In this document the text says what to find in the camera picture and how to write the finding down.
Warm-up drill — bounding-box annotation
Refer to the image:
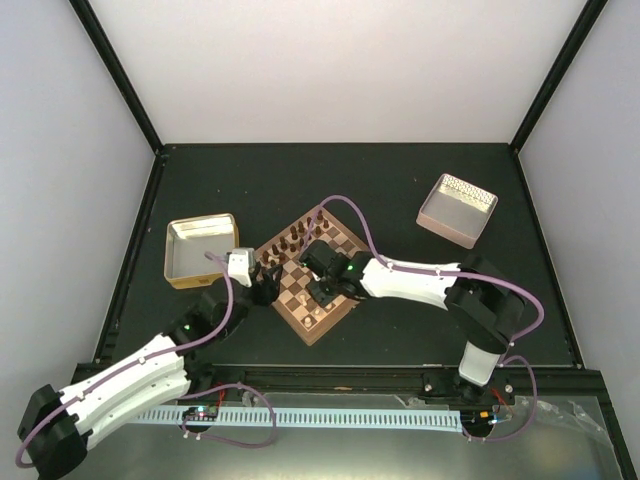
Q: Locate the pink patterned metal tin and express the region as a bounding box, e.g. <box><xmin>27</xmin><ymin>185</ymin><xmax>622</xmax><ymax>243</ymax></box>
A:
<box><xmin>416</xmin><ymin>173</ymin><xmax>498</xmax><ymax>249</ymax></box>

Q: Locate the black frame post right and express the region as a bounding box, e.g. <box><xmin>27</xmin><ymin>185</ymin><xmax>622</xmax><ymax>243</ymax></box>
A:
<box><xmin>510</xmin><ymin>0</ymin><xmax>608</xmax><ymax>154</ymax></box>

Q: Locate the left circuit board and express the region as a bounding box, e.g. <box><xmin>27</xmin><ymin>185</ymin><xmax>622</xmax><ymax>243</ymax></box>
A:
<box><xmin>182</xmin><ymin>406</ymin><xmax>218</xmax><ymax>422</ymax></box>

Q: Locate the circuit board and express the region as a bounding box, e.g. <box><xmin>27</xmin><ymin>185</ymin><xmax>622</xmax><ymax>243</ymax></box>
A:
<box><xmin>182</xmin><ymin>406</ymin><xmax>218</xmax><ymax>422</ymax></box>
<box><xmin>460</xmin><ymin>410</ymin><xmax>512</xmax><ymax>426</ymax></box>

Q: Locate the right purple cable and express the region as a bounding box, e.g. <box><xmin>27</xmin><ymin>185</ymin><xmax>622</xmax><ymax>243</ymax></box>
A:
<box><xmin>302</xmin><ymin>194</ymin><xmax>546</xmax><ymax>444</ymax></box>

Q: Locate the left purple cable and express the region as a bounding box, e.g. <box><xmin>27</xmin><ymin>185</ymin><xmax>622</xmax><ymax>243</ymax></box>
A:
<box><xmin>14</xmin><ymin>251</ymin><xmax>236</xmax><ymax>469</ymax></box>

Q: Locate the wooden chess board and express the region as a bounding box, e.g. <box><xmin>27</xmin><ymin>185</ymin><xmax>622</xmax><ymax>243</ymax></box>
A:
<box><xmin>255</xmin><ymin>210</ymin><xmax>368</xmax><ymax>346</ymax></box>

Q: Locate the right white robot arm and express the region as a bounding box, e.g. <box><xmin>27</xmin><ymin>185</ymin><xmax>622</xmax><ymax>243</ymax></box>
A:
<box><xmin>299</xmin><ymin>240</ymin><xmax>527</xmax><ymax>403</ymax></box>

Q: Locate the light blue slotted cable duct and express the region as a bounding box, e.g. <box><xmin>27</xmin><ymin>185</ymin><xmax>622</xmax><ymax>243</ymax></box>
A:
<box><xmin>131</xmin><ymin>405</ymin><xmax>462</xmax><ymax>433</ymax></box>

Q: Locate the silver metal tray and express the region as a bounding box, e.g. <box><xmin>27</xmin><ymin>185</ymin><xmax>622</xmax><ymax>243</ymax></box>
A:
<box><xmin>164</xmin><ymin>213</ymin><xmax>239</xmax><ymax>290</ymax></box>

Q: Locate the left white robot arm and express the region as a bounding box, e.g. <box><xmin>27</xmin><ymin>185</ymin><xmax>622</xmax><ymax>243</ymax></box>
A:
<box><xmin>15</xmin><ymin>263</ymin><xmax>283</xmax><ymax>479</ymax></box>

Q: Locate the black frame post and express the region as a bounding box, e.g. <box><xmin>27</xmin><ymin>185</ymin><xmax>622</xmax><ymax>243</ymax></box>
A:
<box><xmin>510</xmin><ymin>0</ymin><xmax>608</xmax><ymax>154</ymax></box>
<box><xmin>69</xmin><ymin>0</ymin><xmax>164</xmax><ymax>155</ymax></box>

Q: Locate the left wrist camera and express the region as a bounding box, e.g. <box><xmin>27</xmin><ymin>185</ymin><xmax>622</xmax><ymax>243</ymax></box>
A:
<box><xmin>227</xmin><ymin>248</ymin><xmax>256</xmax><ymax>288</ymax></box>

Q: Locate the right circuit board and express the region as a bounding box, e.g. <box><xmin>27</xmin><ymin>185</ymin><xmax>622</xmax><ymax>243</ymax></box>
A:
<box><xmin>460</xmin><ymin>410</ymin><xmax>512</xmax><ymax>426</ymax></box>

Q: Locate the black mounting rail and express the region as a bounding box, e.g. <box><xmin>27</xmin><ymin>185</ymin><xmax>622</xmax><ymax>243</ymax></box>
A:
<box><xmin>213</xmin><ymin>365</ymin><xmax>606</xmax><ymax>405</ymax></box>

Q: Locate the black frame post left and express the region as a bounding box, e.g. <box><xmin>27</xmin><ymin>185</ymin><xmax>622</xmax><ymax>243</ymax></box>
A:
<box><xmin>69</xmin><ymin>0</ymin><xmax>164</xmax><ymax>155</ymax></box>

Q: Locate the purple cable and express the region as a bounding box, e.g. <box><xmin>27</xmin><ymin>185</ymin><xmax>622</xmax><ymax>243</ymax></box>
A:
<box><xmin>302</xmin><ymin>194</ymin><xmax>546</xmax><ymax>444</ymax></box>
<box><xmin>14</xmin><ymin>251</ymin><xmax>236</xmax><ymax>469</ymax></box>

